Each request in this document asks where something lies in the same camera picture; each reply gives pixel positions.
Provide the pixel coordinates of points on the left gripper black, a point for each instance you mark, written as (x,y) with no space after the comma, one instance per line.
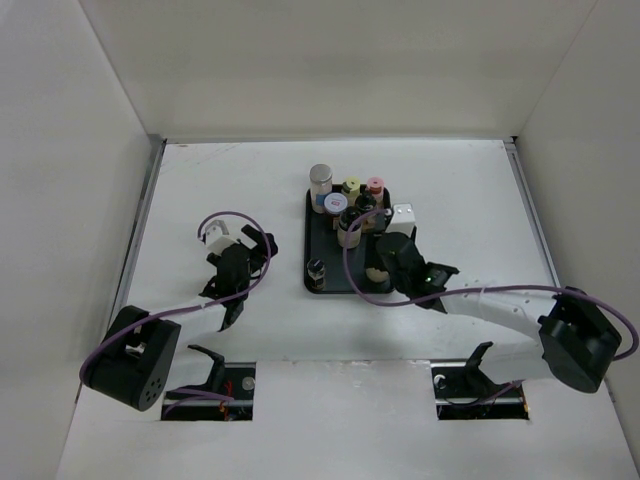
(259,239)

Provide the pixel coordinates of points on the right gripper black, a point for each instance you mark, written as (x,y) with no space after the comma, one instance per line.
(414,235)

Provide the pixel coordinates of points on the black-top glass salt grinder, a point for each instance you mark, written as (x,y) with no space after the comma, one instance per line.
(376,275)

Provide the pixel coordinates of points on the black-lid dark-label spice jar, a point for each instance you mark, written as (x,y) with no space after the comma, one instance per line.
(316,272)

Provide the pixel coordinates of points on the black-cap bottle white contents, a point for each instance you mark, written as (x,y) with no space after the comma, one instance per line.
(349,236)

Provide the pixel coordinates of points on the white-lid red-label jar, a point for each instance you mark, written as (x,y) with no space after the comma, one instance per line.
(335,204)

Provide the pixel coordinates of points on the pink-cap spice bottle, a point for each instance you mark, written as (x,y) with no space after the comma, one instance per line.
(376,187)

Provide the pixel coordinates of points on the silver-cap blue-label peppercorn jar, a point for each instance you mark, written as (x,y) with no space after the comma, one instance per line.
(320,177)

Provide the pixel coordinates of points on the yellow-cap spice bottle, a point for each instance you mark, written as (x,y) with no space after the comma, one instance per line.
(351,188)

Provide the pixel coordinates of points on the black-cap bottle tan contents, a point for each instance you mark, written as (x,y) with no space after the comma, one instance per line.
(366,203)

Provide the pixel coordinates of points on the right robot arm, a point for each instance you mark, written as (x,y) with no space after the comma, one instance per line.
(566,336)

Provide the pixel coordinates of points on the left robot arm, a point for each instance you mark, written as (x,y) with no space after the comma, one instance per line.
(144,354)

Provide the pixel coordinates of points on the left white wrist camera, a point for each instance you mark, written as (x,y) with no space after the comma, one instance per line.
(217,237)

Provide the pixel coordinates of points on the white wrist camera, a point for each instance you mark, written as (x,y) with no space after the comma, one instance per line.
(403,219)
(217,237)

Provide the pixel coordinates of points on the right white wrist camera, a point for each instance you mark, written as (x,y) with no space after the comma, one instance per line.
(403,219)

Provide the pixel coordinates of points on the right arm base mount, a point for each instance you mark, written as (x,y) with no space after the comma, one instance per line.
(463,392)

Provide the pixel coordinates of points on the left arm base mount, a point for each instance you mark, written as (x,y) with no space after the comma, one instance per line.
(203,386)

